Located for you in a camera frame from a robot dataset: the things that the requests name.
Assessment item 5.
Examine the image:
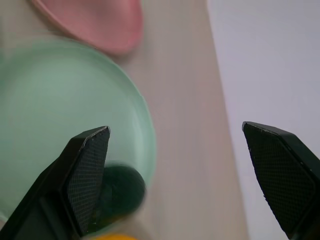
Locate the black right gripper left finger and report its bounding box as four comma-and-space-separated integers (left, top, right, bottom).
0, 125, 111, 240

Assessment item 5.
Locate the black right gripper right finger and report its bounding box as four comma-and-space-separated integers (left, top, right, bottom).
241, 121, 320, 240

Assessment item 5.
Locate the dark green round item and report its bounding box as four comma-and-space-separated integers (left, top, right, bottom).
87, 163, 147, 235

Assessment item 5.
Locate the yellow item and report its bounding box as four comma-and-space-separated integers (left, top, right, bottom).
96, 232, 137, 240

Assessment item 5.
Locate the green plate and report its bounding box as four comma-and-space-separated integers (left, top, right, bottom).
0, 37, 158, 223

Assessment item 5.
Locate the pink plate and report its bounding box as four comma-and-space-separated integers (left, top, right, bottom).
31, 0, 144, 56

